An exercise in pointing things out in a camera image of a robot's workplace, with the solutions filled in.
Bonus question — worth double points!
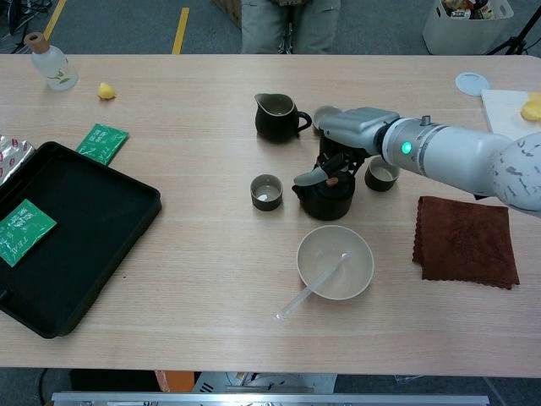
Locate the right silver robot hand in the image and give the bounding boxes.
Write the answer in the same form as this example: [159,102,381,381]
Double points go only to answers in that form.
[293,107,401,187]

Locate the black teapot with loop handle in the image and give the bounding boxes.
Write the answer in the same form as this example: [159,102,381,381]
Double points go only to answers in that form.
[291,156,364,222]

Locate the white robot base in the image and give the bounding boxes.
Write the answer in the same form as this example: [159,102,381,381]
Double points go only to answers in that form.
[192,371,339,394]

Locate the small cup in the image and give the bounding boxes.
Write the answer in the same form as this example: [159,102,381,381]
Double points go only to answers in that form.
[312,105,342,137]

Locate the green tea packet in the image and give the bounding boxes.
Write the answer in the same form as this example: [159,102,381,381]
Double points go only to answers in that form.
[75,123,130,167]
[0,198,58,268]

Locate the dark cylindrical teacup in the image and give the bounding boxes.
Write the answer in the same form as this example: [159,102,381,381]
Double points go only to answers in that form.
[363,156,401,193]
[249,173,284,212]

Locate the dark ceramic pitcher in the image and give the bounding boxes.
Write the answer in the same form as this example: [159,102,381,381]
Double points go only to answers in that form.
[254,92,313,144]

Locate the white round lid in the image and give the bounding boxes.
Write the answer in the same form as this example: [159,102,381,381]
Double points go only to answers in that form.
[455,71,490,97]

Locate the white storage bin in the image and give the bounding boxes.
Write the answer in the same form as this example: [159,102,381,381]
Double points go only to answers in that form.
[422,0,515,55]

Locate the person legs in grey trousers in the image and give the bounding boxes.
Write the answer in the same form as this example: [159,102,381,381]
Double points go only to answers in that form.
[240,0,342,55]

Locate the white flat board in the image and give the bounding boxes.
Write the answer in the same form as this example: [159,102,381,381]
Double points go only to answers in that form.
[480,88,541,137]

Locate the large beige bowl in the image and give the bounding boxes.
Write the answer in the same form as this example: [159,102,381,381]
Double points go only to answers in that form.
[296,225,375,301]

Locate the brown folded cloth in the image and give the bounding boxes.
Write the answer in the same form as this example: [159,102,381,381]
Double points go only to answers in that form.
[412,195,521,291]

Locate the yellow round object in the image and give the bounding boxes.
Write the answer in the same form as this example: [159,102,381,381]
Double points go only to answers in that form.
[518,91,541,123]

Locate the black tripod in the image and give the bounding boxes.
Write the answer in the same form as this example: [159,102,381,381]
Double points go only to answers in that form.
[486,0,541,57]

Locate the clear plastic stirrer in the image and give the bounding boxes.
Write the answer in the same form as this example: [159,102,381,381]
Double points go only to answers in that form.
[273,251,351,321]

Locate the black plastic tray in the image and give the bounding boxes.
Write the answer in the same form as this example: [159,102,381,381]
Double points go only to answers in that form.
[0,140,162,339]

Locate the frosted glass bottle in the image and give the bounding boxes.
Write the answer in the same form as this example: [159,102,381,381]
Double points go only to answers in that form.
[24,32,79,91]

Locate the orange object under table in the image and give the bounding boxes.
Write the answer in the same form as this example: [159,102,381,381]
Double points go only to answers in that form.
[155,370,195,392]

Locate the silver foil bag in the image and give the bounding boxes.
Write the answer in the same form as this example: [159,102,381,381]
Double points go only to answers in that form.
[0,134,36,187]

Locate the black equipment stand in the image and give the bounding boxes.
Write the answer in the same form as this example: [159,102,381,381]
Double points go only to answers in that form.
[0,0,54,55]

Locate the aluminium rail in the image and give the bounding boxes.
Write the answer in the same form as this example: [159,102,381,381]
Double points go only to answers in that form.
[51,391,490,406]

